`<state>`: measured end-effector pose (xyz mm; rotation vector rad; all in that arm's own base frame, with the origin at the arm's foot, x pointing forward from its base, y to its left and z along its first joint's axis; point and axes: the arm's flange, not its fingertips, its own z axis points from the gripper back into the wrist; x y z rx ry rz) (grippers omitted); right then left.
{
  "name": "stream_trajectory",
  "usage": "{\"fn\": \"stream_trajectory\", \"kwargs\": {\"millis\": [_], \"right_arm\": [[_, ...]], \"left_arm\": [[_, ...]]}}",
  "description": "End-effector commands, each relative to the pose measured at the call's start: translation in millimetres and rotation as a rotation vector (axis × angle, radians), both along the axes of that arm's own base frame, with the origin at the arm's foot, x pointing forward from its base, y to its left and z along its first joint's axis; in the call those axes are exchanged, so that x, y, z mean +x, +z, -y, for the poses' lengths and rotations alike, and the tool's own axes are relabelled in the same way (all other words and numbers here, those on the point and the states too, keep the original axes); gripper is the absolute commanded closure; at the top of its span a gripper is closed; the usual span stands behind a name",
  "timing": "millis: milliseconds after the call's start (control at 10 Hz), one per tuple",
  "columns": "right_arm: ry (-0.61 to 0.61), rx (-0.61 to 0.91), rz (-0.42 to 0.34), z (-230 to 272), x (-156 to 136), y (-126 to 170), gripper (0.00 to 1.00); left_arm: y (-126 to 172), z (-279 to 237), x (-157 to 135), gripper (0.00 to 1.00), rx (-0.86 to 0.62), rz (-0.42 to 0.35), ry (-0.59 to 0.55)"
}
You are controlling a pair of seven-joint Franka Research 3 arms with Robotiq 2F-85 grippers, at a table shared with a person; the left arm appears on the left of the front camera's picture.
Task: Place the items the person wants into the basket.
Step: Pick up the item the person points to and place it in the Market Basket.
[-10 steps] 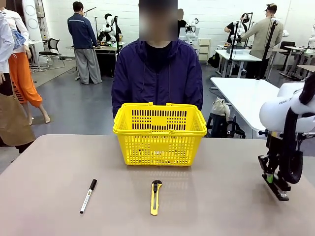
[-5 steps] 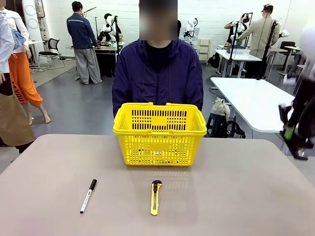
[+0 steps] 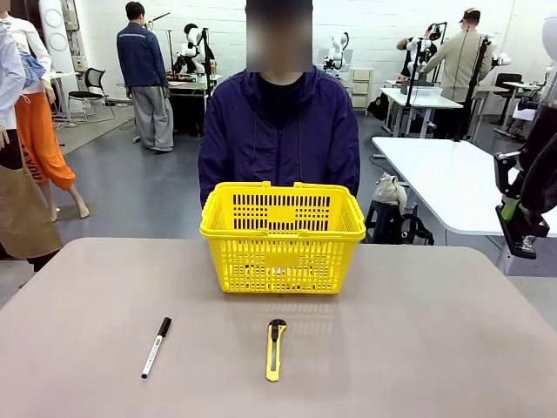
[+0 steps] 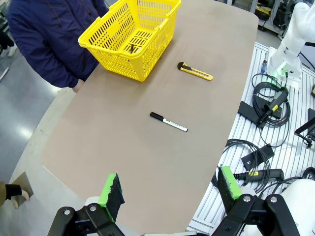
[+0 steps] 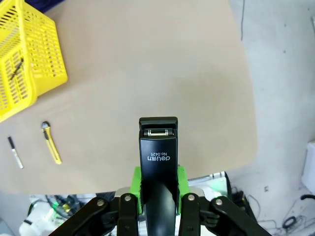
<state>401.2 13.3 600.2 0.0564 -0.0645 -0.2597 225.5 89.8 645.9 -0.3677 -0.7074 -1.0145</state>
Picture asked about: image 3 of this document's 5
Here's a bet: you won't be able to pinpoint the person in beige shirt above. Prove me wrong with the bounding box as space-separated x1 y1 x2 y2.
423 7 496 105

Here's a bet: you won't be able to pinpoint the person in black t-shirt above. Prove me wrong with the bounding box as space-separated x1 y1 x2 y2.
395 23 441 53

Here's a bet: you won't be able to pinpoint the person in purple jacket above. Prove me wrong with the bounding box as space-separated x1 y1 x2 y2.
198 0 361 209

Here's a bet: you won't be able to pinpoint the yellow plastic shopping basket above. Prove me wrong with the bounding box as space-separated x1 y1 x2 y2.
199 181 367 296

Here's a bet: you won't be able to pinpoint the large white table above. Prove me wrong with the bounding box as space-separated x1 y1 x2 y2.
371 136 557 239

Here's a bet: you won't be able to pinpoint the black tripod stand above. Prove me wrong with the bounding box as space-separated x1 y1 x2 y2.
453 34 493 144
403 35 426 137

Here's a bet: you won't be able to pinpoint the black swivel chair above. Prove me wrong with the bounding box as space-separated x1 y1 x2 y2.
494 72 524 128

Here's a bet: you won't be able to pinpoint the black backpack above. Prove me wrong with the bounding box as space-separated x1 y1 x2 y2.
399 212 436 246

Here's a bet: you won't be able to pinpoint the white desk grey legs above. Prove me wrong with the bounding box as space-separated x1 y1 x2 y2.
378 86 464 137

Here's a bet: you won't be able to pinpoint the beige cloth bag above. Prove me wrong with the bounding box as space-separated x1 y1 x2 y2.
371 172 409 215

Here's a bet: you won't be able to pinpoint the dark stool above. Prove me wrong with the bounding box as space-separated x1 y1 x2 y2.
363 201 402 245

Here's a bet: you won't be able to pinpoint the black bag on floor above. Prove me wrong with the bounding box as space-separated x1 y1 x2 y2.
366 93 392 124

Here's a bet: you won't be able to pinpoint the white drawer cabinet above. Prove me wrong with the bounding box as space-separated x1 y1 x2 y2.
349 68 375 111

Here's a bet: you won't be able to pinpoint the yellow black utility knife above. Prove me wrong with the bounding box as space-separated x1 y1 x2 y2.
265 318 288 384

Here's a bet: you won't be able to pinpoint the grey workbench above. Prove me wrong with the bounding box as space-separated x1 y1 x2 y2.
164 74 224 137

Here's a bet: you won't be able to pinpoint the white black background robot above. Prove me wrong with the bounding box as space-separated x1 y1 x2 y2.
171 23 216 78

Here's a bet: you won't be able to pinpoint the man in blue jacket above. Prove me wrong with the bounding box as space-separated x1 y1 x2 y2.
115 1 175 154

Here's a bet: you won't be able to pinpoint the white marker black cap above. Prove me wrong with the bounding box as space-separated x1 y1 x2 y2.
140 316 173 380

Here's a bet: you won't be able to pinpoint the black mesh office chair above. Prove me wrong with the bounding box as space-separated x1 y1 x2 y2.
68 67 117 124

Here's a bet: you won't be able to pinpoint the mannequin with orange pants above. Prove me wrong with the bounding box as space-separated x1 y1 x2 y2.
0 16 91 223

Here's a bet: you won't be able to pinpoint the white tower air conditioner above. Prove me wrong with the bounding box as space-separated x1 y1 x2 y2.
37 0 71 78

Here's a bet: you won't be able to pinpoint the brown paper bag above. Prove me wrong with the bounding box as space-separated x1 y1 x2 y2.
0 164 64 261

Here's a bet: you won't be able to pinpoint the mannequin in light blue shirt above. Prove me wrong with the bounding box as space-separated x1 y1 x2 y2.
0 19 28 131

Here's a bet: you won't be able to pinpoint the black braided cable sleeve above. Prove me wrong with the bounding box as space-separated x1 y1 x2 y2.
519 98 557 215

